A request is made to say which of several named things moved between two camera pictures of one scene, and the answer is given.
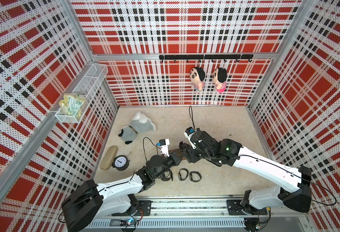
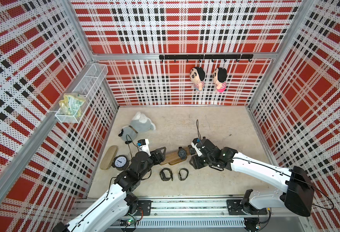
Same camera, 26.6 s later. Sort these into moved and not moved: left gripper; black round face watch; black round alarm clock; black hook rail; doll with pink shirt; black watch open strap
Moved: black round face watch; left gripper
Not moved: black watch open strap; black round alarm clock; black hook rail; doll with pink shirt
